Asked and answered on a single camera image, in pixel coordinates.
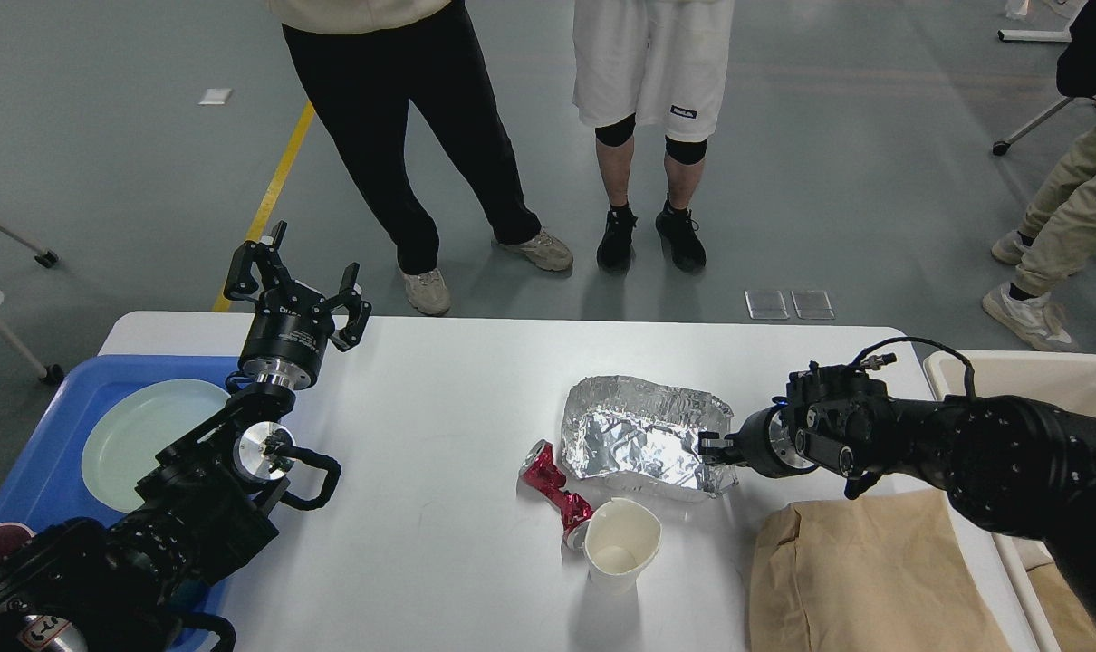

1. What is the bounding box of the brown paper in bin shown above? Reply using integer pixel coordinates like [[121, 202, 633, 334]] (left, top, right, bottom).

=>
[[1028, 564, 1096, 651]]

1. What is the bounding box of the green plate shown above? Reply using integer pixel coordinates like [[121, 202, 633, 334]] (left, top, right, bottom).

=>
[[81, 379, 228, 514]]

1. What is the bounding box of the brown paper bag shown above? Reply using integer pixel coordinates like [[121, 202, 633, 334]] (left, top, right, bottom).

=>
[[747, 490, 1009, 651]]

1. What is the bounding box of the person in white shorts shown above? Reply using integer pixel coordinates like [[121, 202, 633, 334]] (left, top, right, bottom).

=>
[[572, 1, 735, 273]]

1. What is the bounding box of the blue plastic tray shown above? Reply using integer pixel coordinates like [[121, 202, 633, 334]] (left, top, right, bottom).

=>
[[0, 355, 275, 651]]

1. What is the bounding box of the rolling stand leg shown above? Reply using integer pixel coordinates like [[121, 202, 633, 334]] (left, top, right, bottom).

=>
[[0, 224, 60, 268]]

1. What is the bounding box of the grey floor plate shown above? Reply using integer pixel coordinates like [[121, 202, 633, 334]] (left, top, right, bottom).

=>
[[745, 290, 789, 321], [791, 290, 835, 321]]

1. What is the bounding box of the person in black trousers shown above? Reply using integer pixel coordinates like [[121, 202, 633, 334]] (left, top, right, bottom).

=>
[[267, 0, 574, 318]]

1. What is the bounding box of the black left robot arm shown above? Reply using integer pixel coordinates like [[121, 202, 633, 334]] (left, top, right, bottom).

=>
[[0, 222, 372, 651]]

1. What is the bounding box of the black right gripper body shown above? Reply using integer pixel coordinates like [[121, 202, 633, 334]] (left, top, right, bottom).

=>
[[735, 405, 817, 478]]

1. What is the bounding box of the aluminium foil tray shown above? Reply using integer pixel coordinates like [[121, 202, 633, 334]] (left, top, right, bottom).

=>
[[559, 375, 738, 503]]

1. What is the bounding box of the beige plastic bin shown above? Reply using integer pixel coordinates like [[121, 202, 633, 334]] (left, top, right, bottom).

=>
[[964, 350, 1096, 651]]

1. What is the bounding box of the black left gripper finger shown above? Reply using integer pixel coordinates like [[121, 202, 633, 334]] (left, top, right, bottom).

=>
[[222, 220, 298, 309], [320, 263, 370, 352]]

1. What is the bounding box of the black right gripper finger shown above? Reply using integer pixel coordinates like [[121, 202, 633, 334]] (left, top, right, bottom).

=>
[[698, 433, 746, 467]]

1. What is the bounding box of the crushed red can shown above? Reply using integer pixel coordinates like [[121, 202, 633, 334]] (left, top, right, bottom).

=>
[[520, 441, 594, 551]]

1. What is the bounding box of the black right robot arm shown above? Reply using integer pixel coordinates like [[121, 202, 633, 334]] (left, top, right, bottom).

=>
[[697, 342, 1096, 624]]

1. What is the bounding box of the white paper cup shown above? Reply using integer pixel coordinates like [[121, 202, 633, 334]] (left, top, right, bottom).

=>
[[583, 497, 663, 595]]

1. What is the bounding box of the person in khaki trousers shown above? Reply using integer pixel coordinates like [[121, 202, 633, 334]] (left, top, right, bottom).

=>
[[980, 1, 1096, 352]]

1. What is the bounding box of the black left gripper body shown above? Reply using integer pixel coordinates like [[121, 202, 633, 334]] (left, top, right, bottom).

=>
[[238, 294, 334, 389]]

